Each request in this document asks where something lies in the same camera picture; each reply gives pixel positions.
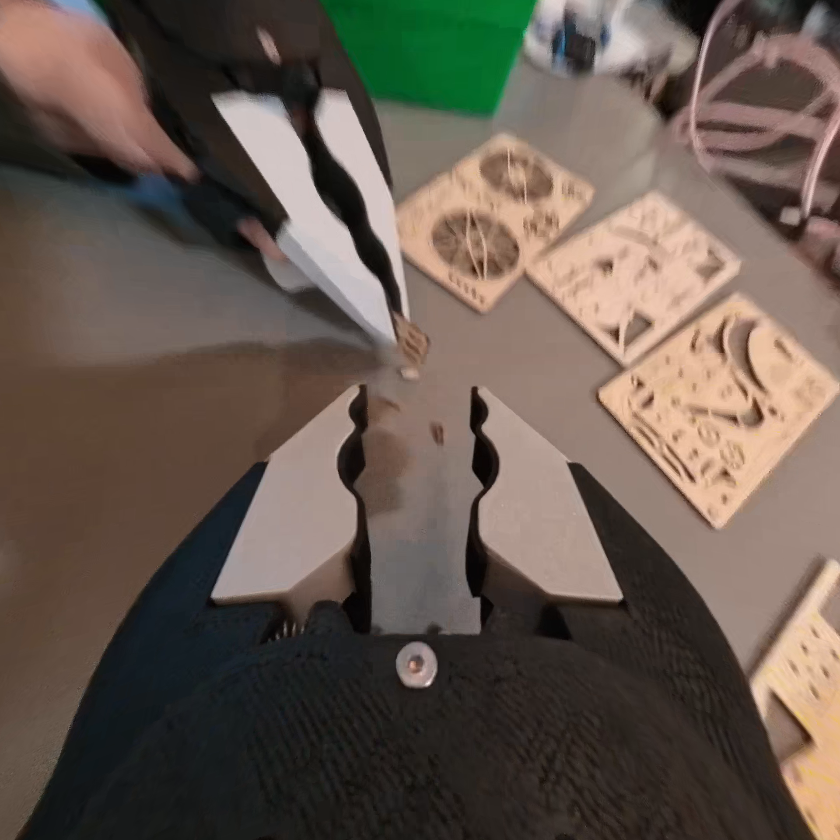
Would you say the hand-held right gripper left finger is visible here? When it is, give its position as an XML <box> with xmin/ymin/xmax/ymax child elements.
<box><xmin>210</xmin><ymin>385</ymin><xmax>373</xmax><ymax>635</ymax></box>

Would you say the arc-pattern wooden parts sheet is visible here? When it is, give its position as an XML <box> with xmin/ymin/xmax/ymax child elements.
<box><xmin>597</xmin><ymin>293</ymin><xmax>840</xmax><ymax>530</ymax></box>

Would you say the small blue device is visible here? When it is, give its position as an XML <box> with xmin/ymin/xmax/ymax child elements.
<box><xmin>550</xmin><ymin>12</ymin><xmax>599</xmax><ymax>74</ymax></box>

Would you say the pink cable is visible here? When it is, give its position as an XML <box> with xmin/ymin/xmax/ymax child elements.
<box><xmin>671</xmin><ymin>0</ymin><xmax>840</xmax><ymax>229</ymax></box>

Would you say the white stand base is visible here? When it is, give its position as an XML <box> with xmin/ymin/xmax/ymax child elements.
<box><xmin>524</xmin><ymin>0</ymin><xmax>700</xmax><ymax>77</ymax></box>

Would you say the small slotted wooden part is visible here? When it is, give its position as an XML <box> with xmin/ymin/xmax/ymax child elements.
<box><xmin>392</xmin><ymin>313</ymin><xmax>431</xmax><ymax>366</ymax></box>

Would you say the green plastic bin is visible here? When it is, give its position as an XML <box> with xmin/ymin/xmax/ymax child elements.
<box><xmin>320</xmin><ymin>0</ymin><xmax>539</xmax><ymax>118</ymax></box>

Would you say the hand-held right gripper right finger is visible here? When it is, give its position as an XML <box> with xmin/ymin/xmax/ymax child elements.
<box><xmin>468</xmin><ymin>386</ymin><xmax>624</xmax><ymax>635</ymax></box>

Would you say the wheel-pattern wooden parts sheet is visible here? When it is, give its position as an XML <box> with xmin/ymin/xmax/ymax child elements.
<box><xmin>394</xmin><ymin>133</ymin><xmax>595</xmax><ymax>315</ymax></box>

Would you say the black equipment box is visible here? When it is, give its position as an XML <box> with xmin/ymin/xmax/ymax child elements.
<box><xmin>692</xmin><ymin>33</ymin><xmax>840</xmax><ymax>204</ymax></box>

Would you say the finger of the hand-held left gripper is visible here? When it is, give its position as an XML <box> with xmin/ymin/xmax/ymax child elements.
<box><xmin>314</xmin><ymin>88</ymin><xmax>412</xmax><ymax>322</ymax></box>
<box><xmin>211</xmin><ymin>91</ymin><xmax>400</xmax><ymax>347</ymax></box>

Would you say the slotted wooden parts sheet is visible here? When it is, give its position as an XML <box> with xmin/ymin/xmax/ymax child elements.
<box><xmin>526</xmin><ymin>190</ymin><xmax>743</xmax><ymax>367</ymax></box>

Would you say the person's left hand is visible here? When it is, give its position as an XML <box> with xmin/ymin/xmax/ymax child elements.
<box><xmin>0</xmin><ymin>10</ymin><xmax>290</xmax><ymax>262</ymax></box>

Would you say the star-cutout wooden parts sheet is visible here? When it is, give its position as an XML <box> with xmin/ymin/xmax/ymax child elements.
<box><xmin>750</xmin><ymin>559</ymin><xmax>840</xmax><ymax>840</ymax></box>

